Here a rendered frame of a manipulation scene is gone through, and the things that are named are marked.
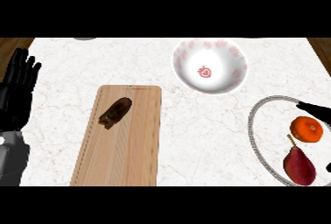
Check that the grey round object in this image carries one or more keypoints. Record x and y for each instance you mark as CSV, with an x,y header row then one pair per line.
x,y
84,38

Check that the red pear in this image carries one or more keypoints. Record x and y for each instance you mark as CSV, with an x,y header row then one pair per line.
x,y
298,165

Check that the white plate with grey rim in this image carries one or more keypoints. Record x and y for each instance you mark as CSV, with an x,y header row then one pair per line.
x,y
266,140

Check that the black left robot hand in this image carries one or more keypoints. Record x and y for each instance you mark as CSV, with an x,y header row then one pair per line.
x,y
16,87

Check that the dark brown squash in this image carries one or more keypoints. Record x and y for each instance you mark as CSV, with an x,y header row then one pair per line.
x,y
115,112

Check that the orange fruit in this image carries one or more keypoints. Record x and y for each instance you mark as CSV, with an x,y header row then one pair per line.
x,y
306,129

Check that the white bowl with pink print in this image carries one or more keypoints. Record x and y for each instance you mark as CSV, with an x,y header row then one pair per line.
x,y
210,66

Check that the wooden cutting board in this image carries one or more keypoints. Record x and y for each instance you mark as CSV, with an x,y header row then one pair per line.
x,y
119,137

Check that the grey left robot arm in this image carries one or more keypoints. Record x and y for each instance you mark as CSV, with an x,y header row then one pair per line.
x,y
12,157

